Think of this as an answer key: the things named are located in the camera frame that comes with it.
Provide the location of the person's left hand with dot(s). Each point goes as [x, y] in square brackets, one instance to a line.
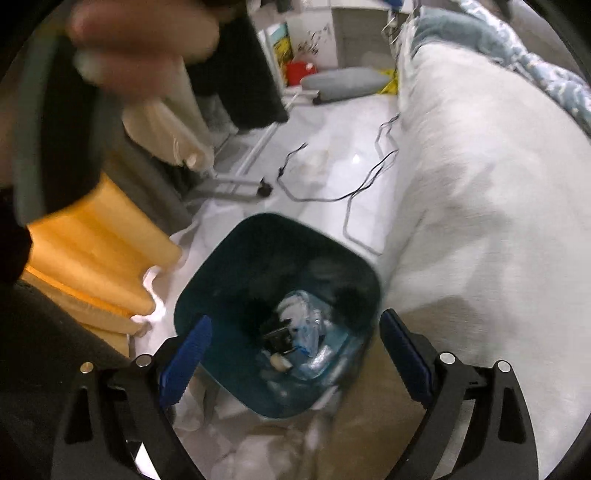
[143, 41]

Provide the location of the cream hanging cloth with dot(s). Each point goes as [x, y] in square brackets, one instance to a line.
[175, 120]

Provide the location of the small cream scrap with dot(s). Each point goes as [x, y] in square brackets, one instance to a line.
[280, 363]

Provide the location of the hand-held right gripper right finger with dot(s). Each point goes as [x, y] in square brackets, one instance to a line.
[406, 360]

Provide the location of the dark bin lid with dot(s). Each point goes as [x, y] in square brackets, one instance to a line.
[60, 138]

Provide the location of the dark hanging garment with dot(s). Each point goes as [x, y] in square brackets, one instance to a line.
[249, 69]

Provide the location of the orange foam cushion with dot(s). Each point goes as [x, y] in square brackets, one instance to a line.
[92, 240]

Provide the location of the white metal rack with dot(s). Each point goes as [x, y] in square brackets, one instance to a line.
[240, 187]

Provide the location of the grey cushioned bench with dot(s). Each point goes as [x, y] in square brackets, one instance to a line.
[344, 84]

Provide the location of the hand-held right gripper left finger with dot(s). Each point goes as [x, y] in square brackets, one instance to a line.
[187, 364]

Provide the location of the clear plastic bag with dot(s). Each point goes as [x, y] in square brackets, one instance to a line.
[314, 323]

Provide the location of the yellow printed box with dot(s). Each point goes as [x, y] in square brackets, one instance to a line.
[280, 46]

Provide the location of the dark teal trash bin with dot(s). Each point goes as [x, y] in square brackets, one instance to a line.
[240, 277]

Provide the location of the bed with grey-green sheet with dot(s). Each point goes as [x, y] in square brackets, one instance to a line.
[485, 184]

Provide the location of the red plastic container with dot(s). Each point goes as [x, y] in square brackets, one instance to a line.
[300, 73]

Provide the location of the yellow plastic bag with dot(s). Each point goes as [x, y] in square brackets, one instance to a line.
[388, 84]

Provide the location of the blue printed blanket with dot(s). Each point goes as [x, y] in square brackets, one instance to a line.
[531, 50]

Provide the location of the blue pillow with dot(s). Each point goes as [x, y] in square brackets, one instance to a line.
[443, 25]

